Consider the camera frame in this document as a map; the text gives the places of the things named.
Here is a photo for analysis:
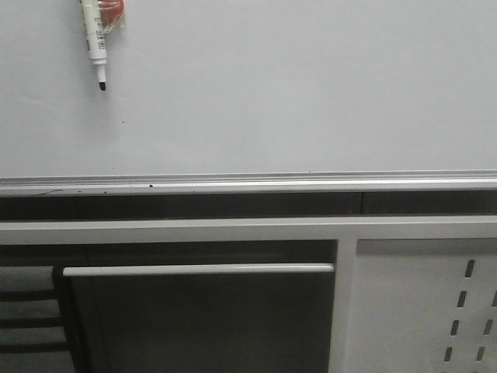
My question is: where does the white perforated metal panel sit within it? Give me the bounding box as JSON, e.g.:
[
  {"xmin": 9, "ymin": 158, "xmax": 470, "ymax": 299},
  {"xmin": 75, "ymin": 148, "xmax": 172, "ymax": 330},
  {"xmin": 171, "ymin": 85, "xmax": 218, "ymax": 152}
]
[{"xmin": 346, "ymin": 239, "xmax": 496, "ymax": 372}]

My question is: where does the aluminium whiteboard marker tray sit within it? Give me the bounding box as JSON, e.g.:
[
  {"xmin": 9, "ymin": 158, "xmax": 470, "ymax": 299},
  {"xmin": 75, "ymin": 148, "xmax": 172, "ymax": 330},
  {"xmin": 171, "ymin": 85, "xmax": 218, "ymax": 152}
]
[{"xmin": 1, "ymin": 170, "xmax": 496, "ymax": 197}]

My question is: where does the red taped gripper fingertip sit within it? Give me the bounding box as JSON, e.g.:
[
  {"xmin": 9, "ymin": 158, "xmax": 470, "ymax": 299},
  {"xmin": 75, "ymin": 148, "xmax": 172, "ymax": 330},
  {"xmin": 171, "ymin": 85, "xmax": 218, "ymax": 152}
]
[{"xmin": 96, "ymin": 0, "xmax": 125, "ymax": 34}]

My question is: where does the white whiteboard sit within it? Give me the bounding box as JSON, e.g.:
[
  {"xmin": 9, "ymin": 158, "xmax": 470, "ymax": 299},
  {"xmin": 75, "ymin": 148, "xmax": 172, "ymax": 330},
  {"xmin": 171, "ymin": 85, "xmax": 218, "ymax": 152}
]
[{"xmin": 1, "ymin": 1, "xmax": 496, "ymax": 178}]

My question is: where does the black slatted chair back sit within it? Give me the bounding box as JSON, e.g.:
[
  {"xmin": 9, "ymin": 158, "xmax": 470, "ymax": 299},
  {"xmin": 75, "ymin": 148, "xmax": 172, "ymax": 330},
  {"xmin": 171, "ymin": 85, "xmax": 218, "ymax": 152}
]
[{"xmin": 1, "ymin": 266, "xmax": 75, "ymax": 372}]

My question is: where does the dark grey cabinet panel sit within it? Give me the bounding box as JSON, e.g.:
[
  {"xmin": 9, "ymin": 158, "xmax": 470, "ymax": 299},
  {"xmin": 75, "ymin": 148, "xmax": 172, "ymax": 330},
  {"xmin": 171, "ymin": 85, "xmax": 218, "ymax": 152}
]
[{"xmin": 62, "ymin": 263, "xmax": 335, "ymax": 372}]

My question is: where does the white black-tipped whiteboard marker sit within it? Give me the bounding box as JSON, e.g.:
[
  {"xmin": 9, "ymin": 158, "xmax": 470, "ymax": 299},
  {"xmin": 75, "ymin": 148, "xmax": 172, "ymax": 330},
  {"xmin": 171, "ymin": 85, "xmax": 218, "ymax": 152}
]
[{"xmin": 78, "ymin": 0, "xmax": 107, "ymax": 92}]

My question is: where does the white metal frame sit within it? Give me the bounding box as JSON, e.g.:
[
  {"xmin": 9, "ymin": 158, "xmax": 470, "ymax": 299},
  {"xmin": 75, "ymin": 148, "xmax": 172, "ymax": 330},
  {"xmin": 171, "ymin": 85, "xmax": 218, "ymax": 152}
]
[{"xmin": 1, "ymin": 216, "xmax": 496, "ymax": 372}]

